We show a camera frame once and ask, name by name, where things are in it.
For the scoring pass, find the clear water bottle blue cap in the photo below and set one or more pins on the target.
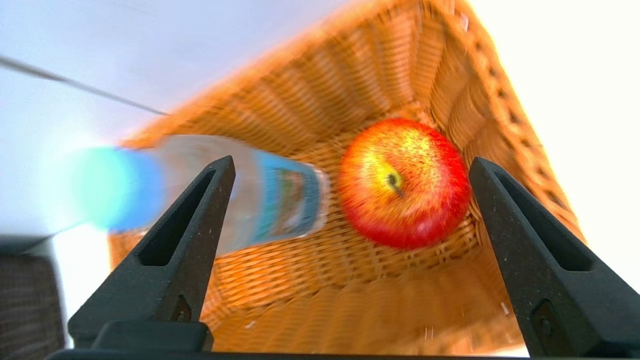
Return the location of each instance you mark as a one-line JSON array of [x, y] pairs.
[[280, 195]]

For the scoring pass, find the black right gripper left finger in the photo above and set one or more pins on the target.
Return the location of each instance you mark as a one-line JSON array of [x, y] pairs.
[[160, 280]]

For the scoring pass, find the dark brown wicker basket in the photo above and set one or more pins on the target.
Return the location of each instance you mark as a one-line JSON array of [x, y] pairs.
[[25, 310]]

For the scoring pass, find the orange wicker basket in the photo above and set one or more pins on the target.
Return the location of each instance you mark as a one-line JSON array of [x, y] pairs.
[[350, 300]]

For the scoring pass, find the red apple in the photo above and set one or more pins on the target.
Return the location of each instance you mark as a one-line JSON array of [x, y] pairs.
[[405, 190]]

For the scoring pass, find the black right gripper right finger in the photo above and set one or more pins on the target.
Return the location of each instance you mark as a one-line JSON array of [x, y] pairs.
[[560, 295]]

